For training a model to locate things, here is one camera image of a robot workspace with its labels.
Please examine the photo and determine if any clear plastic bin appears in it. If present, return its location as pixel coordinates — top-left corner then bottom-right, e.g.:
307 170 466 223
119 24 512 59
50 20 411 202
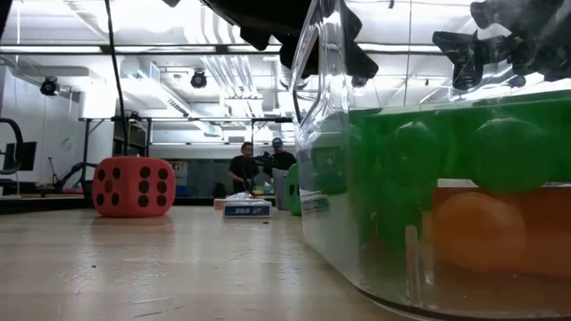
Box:
289 0 571 321

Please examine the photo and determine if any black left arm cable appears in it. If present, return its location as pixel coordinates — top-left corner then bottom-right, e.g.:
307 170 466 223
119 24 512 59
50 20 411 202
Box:
103 0 131 155

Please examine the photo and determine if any long green toy brick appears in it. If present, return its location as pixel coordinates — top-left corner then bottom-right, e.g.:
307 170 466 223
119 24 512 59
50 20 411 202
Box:
347 90 571 210

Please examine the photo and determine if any black background stand frame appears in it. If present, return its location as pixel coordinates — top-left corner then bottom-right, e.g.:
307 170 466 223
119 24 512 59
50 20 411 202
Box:
79 114 295 197

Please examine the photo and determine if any red foam die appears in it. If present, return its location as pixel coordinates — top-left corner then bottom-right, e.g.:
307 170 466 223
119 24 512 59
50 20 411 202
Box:
91 155 178 219

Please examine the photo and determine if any long orange toy brick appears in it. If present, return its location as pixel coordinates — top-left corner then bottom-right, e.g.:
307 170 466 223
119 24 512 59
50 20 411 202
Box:
431 185 571 280

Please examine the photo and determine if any person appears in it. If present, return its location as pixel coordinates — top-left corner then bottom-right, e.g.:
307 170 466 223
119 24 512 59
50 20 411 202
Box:
262 136 298 173
228 141 261 195

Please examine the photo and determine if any black metal table frame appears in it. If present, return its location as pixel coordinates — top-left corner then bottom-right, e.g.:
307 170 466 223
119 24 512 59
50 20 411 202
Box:
0 194 95 214

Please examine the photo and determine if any grey translucent bin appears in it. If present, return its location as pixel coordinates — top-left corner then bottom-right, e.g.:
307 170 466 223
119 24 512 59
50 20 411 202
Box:
271 168 290 211

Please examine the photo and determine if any black ceiling spotlight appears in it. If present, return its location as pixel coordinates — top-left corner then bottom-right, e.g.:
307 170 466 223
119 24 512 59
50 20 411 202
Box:
189 70 209 90
39 76 61 97

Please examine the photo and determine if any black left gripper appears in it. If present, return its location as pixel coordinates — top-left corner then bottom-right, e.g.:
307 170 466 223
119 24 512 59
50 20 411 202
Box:
200 0 380 79

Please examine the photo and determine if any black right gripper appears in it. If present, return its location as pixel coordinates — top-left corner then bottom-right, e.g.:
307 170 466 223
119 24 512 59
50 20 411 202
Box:
432 0 541 90

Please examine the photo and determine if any long ceiling light bar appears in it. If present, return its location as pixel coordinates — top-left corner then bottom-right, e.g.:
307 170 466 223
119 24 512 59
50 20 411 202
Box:
0 44 294 57

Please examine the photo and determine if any black background monitor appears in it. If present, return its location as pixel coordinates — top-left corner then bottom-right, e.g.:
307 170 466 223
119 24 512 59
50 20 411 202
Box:
2 141 38 173

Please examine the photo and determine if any green foam die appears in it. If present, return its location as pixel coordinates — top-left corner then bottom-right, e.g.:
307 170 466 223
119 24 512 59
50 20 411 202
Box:
285 162 302 218

